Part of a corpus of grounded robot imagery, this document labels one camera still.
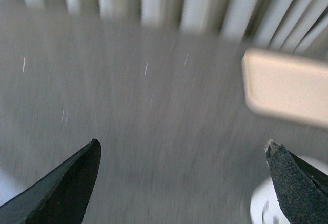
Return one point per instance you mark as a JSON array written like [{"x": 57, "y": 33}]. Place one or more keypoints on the cream rectangular tray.
[{"x": 285, "y": 86}]

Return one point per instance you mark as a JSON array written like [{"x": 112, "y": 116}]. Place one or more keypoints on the white smiley mug black handle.
[{"x": 264, "y": 204}]

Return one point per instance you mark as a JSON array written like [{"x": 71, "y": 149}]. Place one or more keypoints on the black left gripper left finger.
[{"x": 61, "y": 196}]

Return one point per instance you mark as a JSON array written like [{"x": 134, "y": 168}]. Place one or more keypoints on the white pleated curtain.
[{"x": 298, "y": 26}]

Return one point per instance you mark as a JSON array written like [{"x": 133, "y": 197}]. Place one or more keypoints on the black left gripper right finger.
[{"x": 301, "y": 188}]

